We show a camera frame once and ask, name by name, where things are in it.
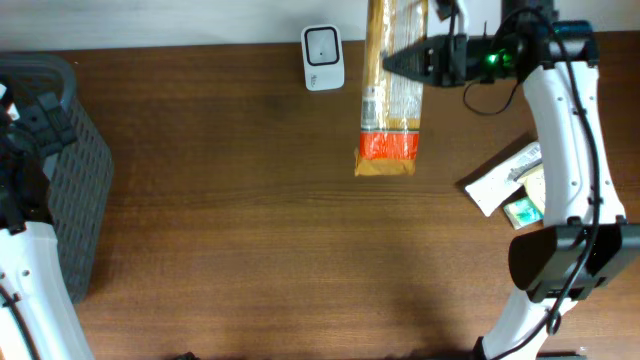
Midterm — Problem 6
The orange cracker snack pack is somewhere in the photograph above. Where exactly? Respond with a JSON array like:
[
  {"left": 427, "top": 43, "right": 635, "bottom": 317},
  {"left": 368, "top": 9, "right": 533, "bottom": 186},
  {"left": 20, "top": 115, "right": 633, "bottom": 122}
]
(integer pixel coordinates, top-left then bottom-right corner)
[{"left": 354, "top": 0, "right": 428, "bottom": 176}]

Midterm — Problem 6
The white bamboo print tube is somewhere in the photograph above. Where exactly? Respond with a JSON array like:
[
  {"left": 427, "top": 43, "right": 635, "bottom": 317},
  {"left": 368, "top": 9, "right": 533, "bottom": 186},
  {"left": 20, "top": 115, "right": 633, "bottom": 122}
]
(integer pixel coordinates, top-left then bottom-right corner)
[{"left": 464, "top": 141, "right": 542, "bottom": 217}]

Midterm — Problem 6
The white wet wipes pack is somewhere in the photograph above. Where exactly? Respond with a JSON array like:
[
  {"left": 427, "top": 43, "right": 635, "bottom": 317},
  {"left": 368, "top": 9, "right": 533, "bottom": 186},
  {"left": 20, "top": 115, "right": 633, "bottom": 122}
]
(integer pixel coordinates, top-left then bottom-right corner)
[{"left": 516, "top": 163, "right": 546, "bottom": 215}]

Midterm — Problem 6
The small teal tissue pack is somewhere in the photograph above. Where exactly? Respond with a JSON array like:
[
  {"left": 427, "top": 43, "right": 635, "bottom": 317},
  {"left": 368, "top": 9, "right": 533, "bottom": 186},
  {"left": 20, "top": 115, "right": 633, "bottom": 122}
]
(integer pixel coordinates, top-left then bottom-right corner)
[{"left": 503, "top": 197, "right": 543, "bottom": 230}]

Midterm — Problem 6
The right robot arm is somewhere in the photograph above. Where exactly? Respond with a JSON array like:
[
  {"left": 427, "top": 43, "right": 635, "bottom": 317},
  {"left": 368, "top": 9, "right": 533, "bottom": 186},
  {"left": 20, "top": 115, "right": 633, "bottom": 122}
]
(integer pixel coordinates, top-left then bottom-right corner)
[{"left": 383, "top": 1, "right": 639, "bottom": 359}]

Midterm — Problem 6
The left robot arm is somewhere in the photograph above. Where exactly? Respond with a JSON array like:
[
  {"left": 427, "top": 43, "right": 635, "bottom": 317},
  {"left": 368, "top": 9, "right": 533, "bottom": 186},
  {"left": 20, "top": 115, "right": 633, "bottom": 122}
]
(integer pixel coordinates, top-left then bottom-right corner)
[{"left": 1, "top": 78, "right": 94, "bottom": 359}]

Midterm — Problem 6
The white barcode scanner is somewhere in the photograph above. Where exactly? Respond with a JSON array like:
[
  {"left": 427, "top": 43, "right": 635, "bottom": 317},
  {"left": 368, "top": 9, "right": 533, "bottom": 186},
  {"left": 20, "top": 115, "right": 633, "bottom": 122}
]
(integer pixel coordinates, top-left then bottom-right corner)
[{"left": 300, "top": 24, "right": 345, "bottom": 92}]

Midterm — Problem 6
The grey plastic basket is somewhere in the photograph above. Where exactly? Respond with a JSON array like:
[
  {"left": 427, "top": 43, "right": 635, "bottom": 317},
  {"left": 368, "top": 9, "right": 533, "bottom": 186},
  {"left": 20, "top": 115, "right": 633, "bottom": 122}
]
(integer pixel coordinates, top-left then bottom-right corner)
[{"left": 1, "top": 54, "right": 114, "bottom": 304}]

